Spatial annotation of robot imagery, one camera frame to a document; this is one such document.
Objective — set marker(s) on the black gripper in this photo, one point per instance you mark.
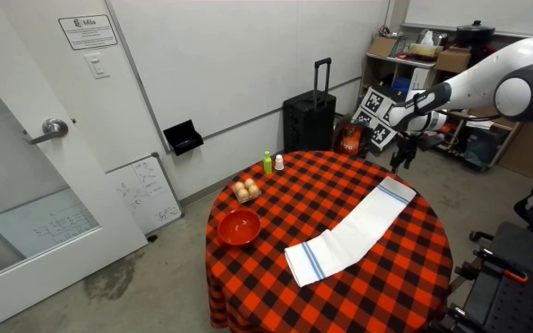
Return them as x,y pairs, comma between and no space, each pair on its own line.
406,152

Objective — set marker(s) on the white towel with blue stripes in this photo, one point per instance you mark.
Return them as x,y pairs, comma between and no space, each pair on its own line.
352,237

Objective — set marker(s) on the marker tag board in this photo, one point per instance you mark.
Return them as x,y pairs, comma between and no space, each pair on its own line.
373,111

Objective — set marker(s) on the orange black bag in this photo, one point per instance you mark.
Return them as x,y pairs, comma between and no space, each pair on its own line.
352,139

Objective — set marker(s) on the black suitcase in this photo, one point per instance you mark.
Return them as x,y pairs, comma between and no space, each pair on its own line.
308,119

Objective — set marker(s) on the storage shelf with clutter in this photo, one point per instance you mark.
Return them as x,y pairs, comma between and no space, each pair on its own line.
452,98

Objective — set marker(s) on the white salt shaker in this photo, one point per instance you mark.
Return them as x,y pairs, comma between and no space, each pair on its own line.
278,163

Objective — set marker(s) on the orange black checkered tablecloth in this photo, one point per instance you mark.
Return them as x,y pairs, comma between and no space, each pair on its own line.
397,287

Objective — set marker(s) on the green bottle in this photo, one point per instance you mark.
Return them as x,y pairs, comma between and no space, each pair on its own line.
267,163

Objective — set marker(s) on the red bowl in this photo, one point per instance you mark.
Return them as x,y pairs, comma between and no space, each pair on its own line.
240,228

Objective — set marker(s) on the black perforated mounting board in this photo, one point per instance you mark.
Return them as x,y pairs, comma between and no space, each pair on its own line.
502,283

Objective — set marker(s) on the small whiteboard on floor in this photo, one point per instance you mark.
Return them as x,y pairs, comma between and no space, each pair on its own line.
147,193

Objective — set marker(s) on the white door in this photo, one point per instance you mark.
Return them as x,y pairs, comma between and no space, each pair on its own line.
60,215

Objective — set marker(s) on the black wall holder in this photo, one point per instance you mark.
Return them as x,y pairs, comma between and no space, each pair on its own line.
184,137

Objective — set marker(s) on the wall sign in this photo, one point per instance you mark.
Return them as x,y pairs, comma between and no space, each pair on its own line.
88,32

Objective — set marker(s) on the silver door handle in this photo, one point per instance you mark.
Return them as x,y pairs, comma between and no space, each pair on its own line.
53,128

